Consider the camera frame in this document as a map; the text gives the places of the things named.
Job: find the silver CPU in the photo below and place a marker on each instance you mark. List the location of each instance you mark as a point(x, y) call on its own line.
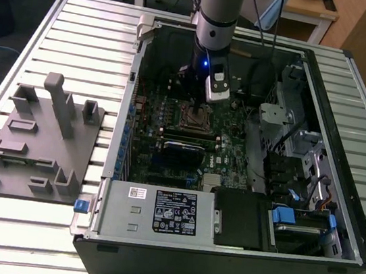
point(202, 117)

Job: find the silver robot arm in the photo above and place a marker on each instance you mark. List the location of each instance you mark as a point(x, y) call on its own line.
point(219, 9)

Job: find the CPU socket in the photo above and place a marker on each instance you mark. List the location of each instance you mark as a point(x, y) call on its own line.
point(180, 126)

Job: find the blue expansion slot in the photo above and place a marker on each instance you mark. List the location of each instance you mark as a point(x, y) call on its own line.
point(192, 181)

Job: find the grey plastic case latch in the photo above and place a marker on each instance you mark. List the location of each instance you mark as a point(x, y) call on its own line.
point(146, 23)

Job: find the silver drive cage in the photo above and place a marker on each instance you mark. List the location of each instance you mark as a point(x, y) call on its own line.
point(274, 117)

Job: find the graphics card with fan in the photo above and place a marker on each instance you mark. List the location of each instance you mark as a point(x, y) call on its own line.
point(181, 157)

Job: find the green motherboard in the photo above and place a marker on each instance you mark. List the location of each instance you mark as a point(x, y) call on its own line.
point(234, 158)

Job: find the silver chipset heatsink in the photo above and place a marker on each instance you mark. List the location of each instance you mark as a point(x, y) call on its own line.
point(212, 179)

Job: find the black front fan housing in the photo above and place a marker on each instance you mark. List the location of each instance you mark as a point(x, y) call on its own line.
point(283, 173)

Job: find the silver power supply unit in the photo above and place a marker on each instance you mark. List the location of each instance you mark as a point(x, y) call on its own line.
point(118, 209)

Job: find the hard disk in blue carrier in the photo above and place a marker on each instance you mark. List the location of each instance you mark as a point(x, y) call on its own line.
point(282, 214)

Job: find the blue plastic latch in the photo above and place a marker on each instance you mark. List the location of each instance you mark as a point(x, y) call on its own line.
point(81, 206)

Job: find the grey parts rack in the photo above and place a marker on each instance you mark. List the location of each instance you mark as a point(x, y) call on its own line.
point(41, 171)

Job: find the black PC case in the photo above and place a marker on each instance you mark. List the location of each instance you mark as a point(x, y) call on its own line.
point(185, 267)

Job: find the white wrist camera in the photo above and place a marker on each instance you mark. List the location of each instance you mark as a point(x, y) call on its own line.
point(214, 95)

